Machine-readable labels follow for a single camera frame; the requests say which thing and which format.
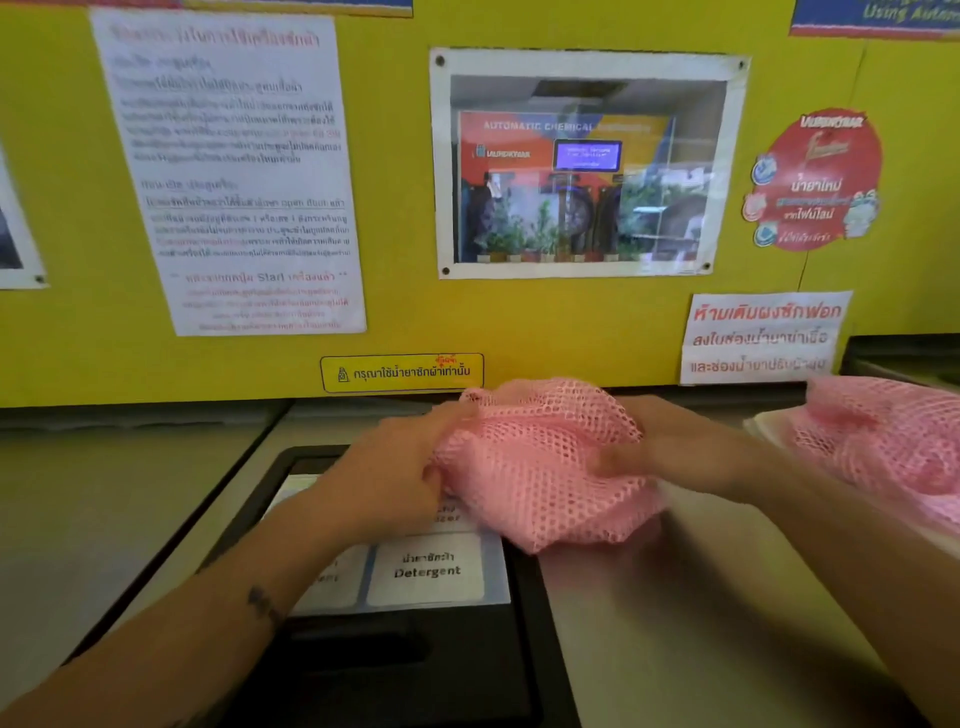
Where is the person's left forearm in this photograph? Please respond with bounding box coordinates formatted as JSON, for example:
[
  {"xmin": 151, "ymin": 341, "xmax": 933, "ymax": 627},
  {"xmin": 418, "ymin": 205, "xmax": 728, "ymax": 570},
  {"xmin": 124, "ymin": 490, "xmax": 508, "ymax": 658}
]
[{"xmin": 0, "ymin": 479, "xmax": 361, "ymax": 728}]

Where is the orange chemical dispenser unit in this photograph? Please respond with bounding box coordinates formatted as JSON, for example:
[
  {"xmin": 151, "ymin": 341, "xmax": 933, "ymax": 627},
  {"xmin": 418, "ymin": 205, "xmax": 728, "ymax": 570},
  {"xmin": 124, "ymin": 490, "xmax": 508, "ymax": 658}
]
[{"xmin": 457, "ymin": 110, "xmax": 678, "ymax": 265}]

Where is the yellow warning label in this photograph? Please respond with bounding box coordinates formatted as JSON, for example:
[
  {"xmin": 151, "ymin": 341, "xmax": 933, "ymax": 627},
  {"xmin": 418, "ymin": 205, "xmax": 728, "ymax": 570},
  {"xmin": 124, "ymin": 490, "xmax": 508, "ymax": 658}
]
[{"xmin": 319, "ymin": 352, "xmax": 487, "ymax": 396}]

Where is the person's right hand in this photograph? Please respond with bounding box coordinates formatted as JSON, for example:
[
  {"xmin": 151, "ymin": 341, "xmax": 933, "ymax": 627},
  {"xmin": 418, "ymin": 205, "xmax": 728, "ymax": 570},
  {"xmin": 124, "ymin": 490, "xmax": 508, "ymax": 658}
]
[{"xmin": 598, "ymin": 395, "xmax": 759, "ymax": 504}]

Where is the person's right forearm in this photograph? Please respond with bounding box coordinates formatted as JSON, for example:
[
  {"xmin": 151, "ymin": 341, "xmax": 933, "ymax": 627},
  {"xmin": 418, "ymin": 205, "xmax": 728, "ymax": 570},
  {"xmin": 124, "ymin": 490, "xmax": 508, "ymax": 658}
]
[{"xmin": 738, "ymin": 442, "xmax": 960, "ymax": 728}]

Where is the white red-lettered sign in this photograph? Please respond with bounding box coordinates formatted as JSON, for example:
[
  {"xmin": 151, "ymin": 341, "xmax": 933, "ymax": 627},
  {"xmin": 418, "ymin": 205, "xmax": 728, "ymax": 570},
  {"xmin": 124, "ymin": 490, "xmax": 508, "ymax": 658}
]
[{"xmin": 679, "ymin": 290, "xmax": 855, "ymax": 388}]

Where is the pink mesh bag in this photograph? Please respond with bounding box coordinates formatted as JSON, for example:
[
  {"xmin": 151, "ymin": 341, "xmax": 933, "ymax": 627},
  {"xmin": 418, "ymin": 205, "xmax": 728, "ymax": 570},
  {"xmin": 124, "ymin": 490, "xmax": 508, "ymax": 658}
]
[{"xmin": 431, "ymin": 374, "xmax": 960, "ymax": 556}]

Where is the white-framed dispenser window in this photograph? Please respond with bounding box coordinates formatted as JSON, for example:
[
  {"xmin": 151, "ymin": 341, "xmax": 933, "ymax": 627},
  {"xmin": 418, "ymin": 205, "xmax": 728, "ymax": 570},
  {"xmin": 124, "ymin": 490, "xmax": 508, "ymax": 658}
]
[
  {"xmin": 428, "ymin": 47, "xmax": 752, "ymax": 281},
  {"xmin": 0, "ymin": 142, "xmax": 50, "ymax": 292}
]

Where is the white printed paper notice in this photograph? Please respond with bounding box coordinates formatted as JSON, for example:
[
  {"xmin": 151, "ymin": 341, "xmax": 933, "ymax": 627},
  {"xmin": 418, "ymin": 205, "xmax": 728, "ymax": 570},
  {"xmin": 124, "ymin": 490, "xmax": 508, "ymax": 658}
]
[{"xmin": 88, "ymin": 7, "xmax": 369, "ymax": 338}]

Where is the round red sticker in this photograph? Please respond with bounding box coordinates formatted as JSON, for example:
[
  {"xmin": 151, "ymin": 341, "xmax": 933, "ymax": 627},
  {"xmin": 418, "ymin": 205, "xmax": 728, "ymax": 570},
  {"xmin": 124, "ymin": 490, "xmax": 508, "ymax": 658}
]
[{"xmin": 742, "ymin": 107, "xmax": 885, "ymax": 253}]

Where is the black detergent drawer lid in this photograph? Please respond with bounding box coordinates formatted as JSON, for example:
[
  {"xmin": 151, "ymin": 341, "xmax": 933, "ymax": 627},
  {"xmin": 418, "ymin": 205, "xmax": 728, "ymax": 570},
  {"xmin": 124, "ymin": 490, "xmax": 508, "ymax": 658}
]
[{"xmin": 67, "ymin": 444, "xmax": 583, "ymax": 728}]

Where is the person's left hand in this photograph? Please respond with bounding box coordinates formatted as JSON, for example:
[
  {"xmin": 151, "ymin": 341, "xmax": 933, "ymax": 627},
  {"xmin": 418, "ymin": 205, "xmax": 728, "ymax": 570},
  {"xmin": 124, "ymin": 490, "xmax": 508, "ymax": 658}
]
[{"xmin": 318, "ymin": 401, "xmax": 481, "ymax": 545}]

